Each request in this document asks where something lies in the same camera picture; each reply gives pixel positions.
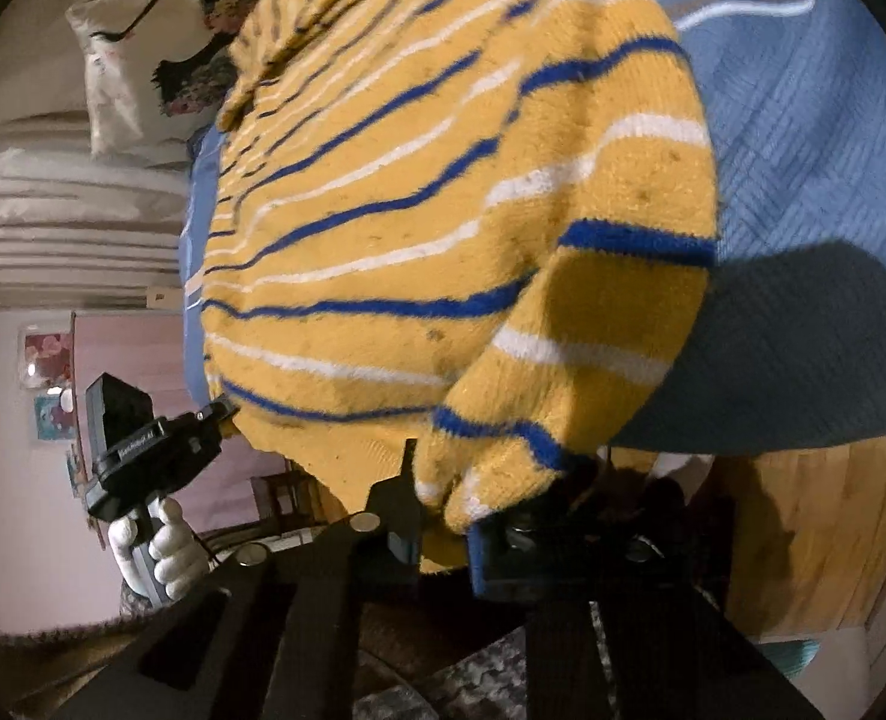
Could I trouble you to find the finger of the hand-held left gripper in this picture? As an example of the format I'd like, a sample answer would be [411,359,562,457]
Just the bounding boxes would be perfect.
[201,399,240,437]

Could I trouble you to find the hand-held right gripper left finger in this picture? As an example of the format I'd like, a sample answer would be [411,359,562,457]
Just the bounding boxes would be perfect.
[60,439,423,720]

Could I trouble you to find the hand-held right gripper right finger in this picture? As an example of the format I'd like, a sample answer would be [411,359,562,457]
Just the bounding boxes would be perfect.
[467,465,827,720]

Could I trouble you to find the yellow striped knit sweater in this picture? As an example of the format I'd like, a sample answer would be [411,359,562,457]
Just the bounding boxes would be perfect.
[200,0,722,577]

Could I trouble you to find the person's left hand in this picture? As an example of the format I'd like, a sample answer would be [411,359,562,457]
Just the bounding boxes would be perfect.
[107,499,211,605]

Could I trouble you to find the pink door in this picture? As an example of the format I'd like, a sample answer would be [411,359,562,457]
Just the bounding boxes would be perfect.
[71,309,294,533]

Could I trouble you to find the dark wooden chair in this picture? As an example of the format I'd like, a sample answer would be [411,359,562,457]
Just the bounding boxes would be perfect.
[252,465,339,537]

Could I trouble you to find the white floral pillow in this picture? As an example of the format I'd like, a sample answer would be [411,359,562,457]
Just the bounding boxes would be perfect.
[65,0,271,160]

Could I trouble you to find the blue striped blanket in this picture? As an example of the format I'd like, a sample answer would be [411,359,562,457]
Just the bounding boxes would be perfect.
[176,0,886,458]

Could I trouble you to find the blue flower wall picture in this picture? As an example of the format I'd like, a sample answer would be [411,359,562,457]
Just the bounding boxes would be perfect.
[34,394,78,445]

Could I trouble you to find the red flower wall picture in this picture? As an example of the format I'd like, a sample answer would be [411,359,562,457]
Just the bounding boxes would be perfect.
[19,326,74,391]

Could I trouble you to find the wooden bed frame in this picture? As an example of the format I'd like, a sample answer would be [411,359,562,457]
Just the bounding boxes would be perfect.
[702,435,886,642]

